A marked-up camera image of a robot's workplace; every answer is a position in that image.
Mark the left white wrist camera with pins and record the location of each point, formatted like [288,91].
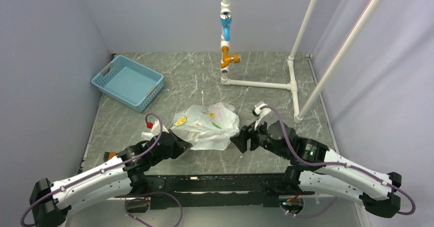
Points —
[155,129]

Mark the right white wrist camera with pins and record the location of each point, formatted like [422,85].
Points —
[260,111]

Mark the blue pipe valve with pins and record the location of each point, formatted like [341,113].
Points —
[226,20]

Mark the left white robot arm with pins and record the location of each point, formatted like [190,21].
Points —
[122,175]

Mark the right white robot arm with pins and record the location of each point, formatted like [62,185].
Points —
[314,167]

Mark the white printed plastic bag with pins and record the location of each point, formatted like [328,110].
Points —
[207,127]

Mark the orange pipe tap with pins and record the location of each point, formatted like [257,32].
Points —
[227,58]

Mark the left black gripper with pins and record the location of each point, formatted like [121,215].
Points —
[181,146]

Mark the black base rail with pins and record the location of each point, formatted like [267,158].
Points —
[215,190]

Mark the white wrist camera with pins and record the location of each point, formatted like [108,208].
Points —
[260,111]
[155,129]

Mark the light blue plastic basket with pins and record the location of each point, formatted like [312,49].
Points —
[129,82]

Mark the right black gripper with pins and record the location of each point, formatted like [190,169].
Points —
[240,140]

